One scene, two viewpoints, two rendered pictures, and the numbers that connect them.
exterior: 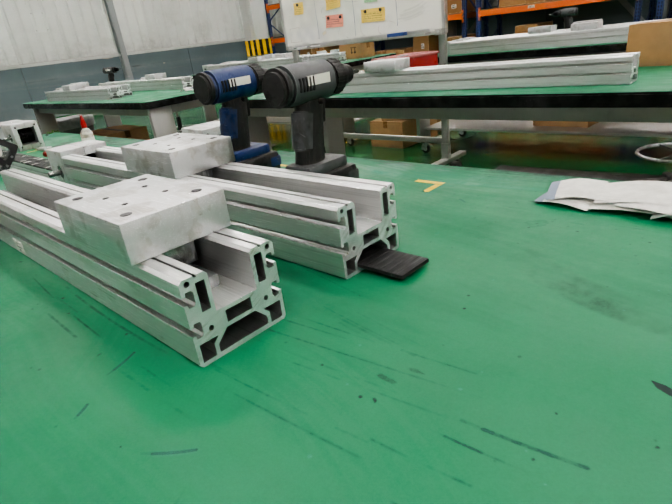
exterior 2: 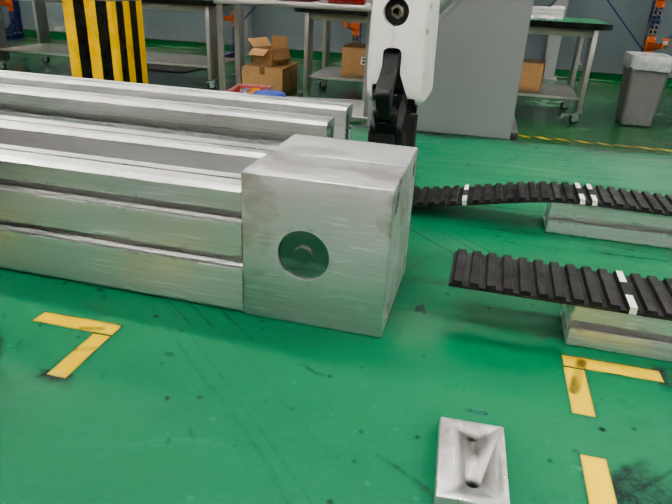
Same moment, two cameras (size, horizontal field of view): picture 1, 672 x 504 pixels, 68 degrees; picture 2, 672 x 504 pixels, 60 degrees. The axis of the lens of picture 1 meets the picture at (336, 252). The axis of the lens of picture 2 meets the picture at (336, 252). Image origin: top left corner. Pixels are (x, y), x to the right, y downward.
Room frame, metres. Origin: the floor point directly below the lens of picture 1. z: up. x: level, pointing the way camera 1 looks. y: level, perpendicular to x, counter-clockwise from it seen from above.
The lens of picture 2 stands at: (1.44, 0.35, 0.98)
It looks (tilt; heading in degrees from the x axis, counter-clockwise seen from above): 25 degrees down; 147
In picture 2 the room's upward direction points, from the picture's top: 3 degrees clockwise
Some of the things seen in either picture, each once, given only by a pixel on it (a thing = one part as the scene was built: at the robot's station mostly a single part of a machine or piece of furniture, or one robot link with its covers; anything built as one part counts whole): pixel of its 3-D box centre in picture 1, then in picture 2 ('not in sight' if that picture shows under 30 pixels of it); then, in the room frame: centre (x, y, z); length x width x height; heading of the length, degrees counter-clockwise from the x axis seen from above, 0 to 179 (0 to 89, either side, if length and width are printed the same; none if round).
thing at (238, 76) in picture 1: (250, 123); not in sight; (1.02, 0.14, 0.89); 0.20 x 0.08 x 0.22; 136
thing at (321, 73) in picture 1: (325, 129); not in sight; (0.83, -0.01, 0.89); 0.20 x 0.08 x 0.22; 136
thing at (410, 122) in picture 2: not in sight; (403, 117); (0.97, 0.73, 0.85); 0.03 x 0.03 x 0.07; 44
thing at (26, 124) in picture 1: (19, 136); not in sight; (1.90, 1.10, 0.83); 0.11 x 0.10 x 0.10; 138
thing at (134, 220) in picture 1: (144, 224); not in sight; (0.50, 0.20, 0.87); 0.16 x 0.11 x 0.07; 44
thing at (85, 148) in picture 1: (76, 167); (338, 221); (1.13, 0.55, 0.83); 0.12 x 0.09 x 0.10; 134
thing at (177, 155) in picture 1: (179, 161); not in sight; (0.81, 0.24, 0.87); 0.16 x 0.11 x 0.07; 44
